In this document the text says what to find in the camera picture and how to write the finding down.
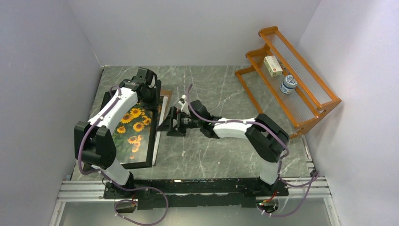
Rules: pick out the orange wooden rack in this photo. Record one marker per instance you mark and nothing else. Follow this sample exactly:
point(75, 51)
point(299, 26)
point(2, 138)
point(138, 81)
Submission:
point(303, 96)

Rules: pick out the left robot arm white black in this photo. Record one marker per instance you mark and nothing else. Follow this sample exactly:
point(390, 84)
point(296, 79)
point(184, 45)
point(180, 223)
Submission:
point(95, 150)

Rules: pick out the blue white ceramic jar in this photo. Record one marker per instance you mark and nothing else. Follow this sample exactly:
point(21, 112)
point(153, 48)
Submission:
point(288, 85)

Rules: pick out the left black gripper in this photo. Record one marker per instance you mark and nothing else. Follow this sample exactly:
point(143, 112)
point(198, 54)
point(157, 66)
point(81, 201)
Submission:
point(153, 89)

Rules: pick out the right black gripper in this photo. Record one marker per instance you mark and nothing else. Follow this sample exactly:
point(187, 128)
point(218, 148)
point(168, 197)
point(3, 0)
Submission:
point(167, 124)

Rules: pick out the brown backing board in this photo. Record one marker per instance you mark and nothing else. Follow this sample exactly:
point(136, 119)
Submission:
point(167, 93)

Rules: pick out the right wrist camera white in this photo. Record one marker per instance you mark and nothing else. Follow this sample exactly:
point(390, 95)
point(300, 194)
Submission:
point(184, 107)

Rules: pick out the aluminium rail profile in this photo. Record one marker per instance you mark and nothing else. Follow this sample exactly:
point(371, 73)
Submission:
point(93, 191)

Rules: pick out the black picture frame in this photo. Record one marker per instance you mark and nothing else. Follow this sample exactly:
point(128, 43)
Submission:
point(154, 139)

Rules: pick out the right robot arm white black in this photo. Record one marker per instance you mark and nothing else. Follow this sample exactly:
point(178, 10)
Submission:
point(267, 138)

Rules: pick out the white red carton box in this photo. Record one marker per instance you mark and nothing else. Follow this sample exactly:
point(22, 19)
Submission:
point(273, 66)

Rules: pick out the sunflower photo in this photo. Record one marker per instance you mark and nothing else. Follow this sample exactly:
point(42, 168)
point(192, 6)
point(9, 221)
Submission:
point(132, 135)

